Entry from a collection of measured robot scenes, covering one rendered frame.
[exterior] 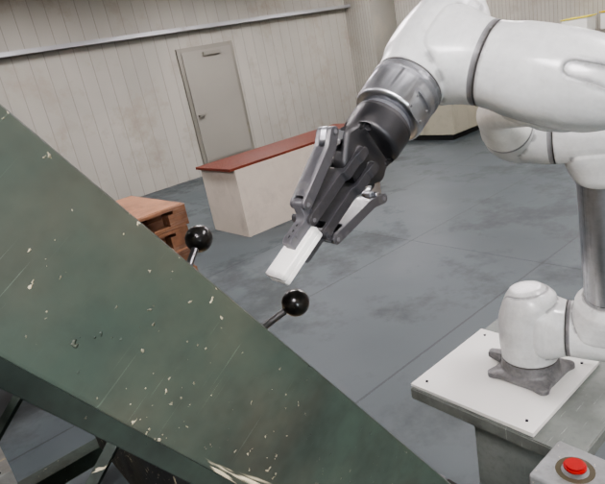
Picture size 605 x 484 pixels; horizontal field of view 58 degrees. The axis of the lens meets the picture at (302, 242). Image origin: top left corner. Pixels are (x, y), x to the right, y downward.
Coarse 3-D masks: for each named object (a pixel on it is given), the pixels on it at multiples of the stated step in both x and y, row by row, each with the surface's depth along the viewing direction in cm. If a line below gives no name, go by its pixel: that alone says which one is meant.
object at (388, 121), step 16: (352, 112) 64; (368, 112) 62; (384, 112) 62; (352, 128) 61; (368, 128) 62; (384, 128) 61; (400, 128) 62; (352, 144) 61; (368, 144) 63; (384, 144) 63; (400, 144) 63; (336, 160) 62; (368, 160) 63; (384, 160) 65; (352, 176) 62
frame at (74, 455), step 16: (80, 448) 259; (96, 448) 257; (64, 464) 251; (80, 464) 253; (128, 464) 214; (144, 464) 190; (32, 480) 244; (48, 480) 245; (64, 480) 250; (128, 480) 227; (144, 480) 200; (160, 480) 179; (176, 480) 162
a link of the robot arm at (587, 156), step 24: (552, 144) 108; (576, 144) 105; (600, 144) 103; (576, 168) 109; (600, 168) 106; (576, 192) 119; (600, 192) 112; (600, 216) 116; (600, 240) 120; (600, 264) 124; (600, 288) 129; (576, 312) 139; (600, 312) 133; (576, 336) 140; (600, 336) 135; (600, 360) 141
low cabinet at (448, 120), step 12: (444, 108) 853; (456, 108) 850; (468, 108) 870; (432, 120) 878; (444, 120) 862; (456, 120) 855; (468, 120) 874; (432, 132) 886; (444, 132) 869; (456, 132) 859; (468, 132) 888
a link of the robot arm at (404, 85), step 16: (384, 64) 65; (400, 64) 63; (416, 64) 63; (368, 80) 66; (384, 80) 63; (400, 80) 62; (416, 80) 62; (432, 80) 63; (368, 96) 64; (384, 96) 62; (400, 96) 62; (416, 96) 62; (432, 96) 64; (400, 112) 63; (416, 112) 63; (432, 112) 66; (416, 128) 64
